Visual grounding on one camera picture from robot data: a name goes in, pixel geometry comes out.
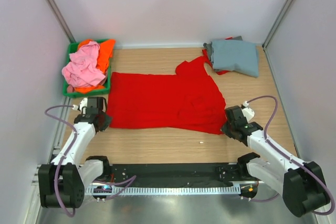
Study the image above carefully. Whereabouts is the folded red t-shirt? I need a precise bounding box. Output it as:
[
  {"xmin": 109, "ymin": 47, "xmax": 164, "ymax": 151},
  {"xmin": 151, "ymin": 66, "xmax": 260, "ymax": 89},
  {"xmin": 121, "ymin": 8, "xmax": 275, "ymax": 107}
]
[{"xmin": 202, "ymin": 43, "xmax": 228, "ymax": 75}]

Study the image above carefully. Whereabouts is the right aluminium corner post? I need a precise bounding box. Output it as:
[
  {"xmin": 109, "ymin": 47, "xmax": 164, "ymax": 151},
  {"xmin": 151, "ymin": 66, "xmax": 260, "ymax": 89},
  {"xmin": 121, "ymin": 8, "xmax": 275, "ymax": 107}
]
[{"xmin": 262, "ymin": 0, "xmax": 295, "ymax": 51}]

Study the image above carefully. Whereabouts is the green plastic bin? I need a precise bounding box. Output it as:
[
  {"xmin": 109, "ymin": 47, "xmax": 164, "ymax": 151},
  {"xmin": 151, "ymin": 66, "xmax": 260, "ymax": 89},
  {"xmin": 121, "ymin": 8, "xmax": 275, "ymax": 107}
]
[{"xmin": 61, "ymin": 39, "xmax": 116, "ymax": 98}]

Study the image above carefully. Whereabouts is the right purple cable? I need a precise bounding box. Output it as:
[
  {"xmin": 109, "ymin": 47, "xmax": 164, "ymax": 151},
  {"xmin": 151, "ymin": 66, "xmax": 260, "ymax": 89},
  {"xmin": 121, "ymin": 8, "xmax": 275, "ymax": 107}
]
[{"xmin": 241, "ymin": 95, "xmax": 333, "ymax": 216}]

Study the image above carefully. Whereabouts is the slotted cable duct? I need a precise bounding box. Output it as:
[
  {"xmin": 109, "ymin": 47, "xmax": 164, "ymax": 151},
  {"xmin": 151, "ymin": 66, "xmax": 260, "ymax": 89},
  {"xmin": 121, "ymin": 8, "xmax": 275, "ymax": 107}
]
[{"xmin": 85, "ymin": 184, "xmax": 241, "ymax": 197}]

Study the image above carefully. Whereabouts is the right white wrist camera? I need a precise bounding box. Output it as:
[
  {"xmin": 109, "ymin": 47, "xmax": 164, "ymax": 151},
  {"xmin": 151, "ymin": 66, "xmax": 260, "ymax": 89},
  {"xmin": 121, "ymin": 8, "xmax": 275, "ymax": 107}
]
[{"xmin": 241, "ymin": 101, "xmax": 255, "ymax": 122}]

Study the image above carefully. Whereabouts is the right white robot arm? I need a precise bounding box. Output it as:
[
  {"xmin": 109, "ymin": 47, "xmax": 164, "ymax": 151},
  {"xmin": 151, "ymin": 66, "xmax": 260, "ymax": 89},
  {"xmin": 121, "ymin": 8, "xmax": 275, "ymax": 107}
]
[{"xmin": 222, "ymin": 105, "xmax": 334, "ymax": 217}]

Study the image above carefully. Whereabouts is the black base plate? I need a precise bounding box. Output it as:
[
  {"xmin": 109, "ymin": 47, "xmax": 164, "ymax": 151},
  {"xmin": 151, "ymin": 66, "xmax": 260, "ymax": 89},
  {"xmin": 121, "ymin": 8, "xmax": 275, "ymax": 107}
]
[{"xmin": 111, "ymin": 163, "xmax": 256, "ymax": 188}]

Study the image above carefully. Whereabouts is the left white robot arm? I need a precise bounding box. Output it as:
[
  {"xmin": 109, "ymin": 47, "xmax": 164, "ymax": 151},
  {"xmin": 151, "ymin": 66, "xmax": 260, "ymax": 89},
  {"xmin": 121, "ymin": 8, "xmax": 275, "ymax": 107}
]
[{"xmin": 38, "ymin": 97, "xmax": 112, "ymax": 210}]

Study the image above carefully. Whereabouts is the red t-shirt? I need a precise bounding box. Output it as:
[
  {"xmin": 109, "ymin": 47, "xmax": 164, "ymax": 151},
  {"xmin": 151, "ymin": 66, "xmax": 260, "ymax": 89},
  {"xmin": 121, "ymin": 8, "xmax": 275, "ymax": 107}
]
[
  {"xmin": 202, "ymin": 43, "xmax": 228, "ymax": 75},
  {"xmin": 107, "ymin": 56, "xmax": 227, "ymax": 135}
]

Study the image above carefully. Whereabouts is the folded grey-blue t-shirt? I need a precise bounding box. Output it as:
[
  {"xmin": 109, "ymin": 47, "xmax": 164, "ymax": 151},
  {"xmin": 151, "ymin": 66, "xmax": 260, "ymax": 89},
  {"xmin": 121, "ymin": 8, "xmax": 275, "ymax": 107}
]
[{"xmin": 211, "ymin": 39, "xmax": 259, "ymax": 78}]

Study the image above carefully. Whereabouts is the pink t-shirt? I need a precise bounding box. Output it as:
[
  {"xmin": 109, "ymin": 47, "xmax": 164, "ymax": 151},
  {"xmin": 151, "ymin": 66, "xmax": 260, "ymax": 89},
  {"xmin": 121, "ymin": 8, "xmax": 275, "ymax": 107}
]
[{"xmin": 61, "ymin": 41, "xmax": 106, "ymax": 88}]

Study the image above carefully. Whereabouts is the orange t-shirt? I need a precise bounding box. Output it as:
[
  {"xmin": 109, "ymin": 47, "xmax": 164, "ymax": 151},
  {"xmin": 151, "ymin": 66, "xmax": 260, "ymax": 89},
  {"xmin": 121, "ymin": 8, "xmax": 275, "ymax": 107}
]
[{"xmin": 74, "ymin": 39, "xmax": 116, "ymax": 94}]

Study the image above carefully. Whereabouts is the left aluminium corner post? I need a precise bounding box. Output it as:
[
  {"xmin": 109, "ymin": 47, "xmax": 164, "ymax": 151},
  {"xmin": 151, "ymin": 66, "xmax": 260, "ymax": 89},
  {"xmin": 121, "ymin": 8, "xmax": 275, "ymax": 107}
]
[{"xmin": 46, "ymin": 0, "xmax": 76, "ymax": 43}]

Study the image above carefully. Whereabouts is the aluminium corner post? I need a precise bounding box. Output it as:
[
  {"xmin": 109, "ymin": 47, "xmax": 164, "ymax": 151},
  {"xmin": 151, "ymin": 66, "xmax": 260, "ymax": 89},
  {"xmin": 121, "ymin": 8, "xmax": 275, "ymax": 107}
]
[
  {"xmin": 46, "ymin": 0, "xmax": 76, "ymax": 43},
  {"xmin": 262, "ymin": 0, "xmax": 295, "ymax": 51}
]

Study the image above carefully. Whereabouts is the folded dark grey t-shirt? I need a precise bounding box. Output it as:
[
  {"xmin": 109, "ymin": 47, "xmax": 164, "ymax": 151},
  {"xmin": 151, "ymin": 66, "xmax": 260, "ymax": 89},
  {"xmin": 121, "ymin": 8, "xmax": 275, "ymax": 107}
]
[{"xmin": 202, "ymin": 36, "xmax": 243, "ymax": 67}]

